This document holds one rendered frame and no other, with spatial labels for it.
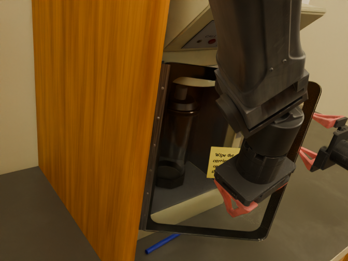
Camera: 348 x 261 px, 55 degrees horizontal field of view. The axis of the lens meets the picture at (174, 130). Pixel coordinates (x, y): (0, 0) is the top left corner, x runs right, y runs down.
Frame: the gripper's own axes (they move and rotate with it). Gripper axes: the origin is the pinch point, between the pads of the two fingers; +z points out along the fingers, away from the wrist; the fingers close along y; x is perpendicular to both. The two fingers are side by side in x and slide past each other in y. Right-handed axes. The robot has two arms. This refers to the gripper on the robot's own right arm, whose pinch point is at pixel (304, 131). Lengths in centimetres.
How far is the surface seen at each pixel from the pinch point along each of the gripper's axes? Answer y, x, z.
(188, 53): 18.3, 33.2, 11.6
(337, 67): -14, -128, 55
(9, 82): -3, 56, 54
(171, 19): 25.3, 41.2, 8.2
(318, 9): 29.2, 12.1, 0.9
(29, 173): -28, 54, 47
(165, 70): 16.2, 39.8, 9.4
